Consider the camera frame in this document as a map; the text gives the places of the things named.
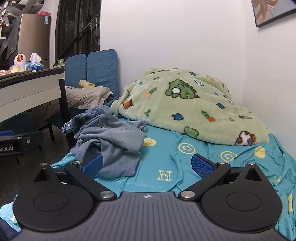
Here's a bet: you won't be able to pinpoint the blue tissue pack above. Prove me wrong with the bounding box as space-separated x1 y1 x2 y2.
25 53 45 71

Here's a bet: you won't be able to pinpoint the teal printed bed sheet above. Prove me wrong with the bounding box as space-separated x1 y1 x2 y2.
0 117 296 241

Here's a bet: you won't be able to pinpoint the bronze refrigerator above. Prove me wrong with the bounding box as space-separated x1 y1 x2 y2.
8 13 51 69

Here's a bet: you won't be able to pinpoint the green printed fleece blanket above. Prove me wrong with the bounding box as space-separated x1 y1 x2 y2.
112 68 270 146

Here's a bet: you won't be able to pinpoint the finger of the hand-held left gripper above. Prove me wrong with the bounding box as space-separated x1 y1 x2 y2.
17 132 44 152

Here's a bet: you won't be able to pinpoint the white bottle orange label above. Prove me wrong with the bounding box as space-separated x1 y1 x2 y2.
13 54 25 72

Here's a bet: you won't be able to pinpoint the blue denim jeans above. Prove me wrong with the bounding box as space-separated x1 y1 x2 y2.
62 105 148 178

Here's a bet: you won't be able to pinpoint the blue quilted folding cushion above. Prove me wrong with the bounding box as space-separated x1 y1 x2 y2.
65 49 118 102

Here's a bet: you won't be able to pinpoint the framed wall picture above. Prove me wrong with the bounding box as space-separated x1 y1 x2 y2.
251 0 296 28

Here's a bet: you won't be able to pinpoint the white desk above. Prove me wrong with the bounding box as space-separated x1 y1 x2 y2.
0 67 66 123

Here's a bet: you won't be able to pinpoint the dark grey hanging cloth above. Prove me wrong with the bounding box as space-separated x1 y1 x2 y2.
7 21 22 59

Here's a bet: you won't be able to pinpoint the dark window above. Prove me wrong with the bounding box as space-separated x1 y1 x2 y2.
55 0 101 62

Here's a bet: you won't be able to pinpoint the grey pillow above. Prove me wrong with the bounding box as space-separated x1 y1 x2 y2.
44 86 112 121

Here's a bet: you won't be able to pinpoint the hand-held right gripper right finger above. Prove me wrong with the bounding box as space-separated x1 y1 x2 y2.
178 153 263 200

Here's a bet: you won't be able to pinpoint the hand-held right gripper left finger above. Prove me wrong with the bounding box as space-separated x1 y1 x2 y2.
34 153 116 201

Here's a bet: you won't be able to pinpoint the yellow plush toy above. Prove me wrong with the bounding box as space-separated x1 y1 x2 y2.
79 79 96 89

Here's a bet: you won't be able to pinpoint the dark wooden chair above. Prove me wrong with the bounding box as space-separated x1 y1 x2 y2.
44 79 73 149

